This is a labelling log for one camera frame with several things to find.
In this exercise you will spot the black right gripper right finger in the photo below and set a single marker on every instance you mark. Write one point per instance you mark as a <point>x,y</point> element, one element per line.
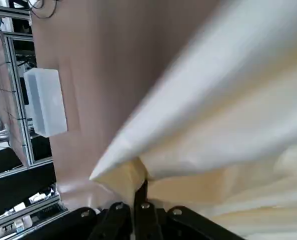
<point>146,222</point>

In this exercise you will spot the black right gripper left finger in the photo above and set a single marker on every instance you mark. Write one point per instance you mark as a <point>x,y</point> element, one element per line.
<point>113,222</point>

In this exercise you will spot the cream tablecloth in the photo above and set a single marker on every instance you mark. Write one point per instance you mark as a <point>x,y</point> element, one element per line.
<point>226,112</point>

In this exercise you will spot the translucent plastic bin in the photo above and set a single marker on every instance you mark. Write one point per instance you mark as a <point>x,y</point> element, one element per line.
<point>48,105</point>

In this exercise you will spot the aluminium frame rack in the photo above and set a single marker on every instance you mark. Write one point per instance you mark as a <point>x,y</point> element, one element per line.
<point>14,82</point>

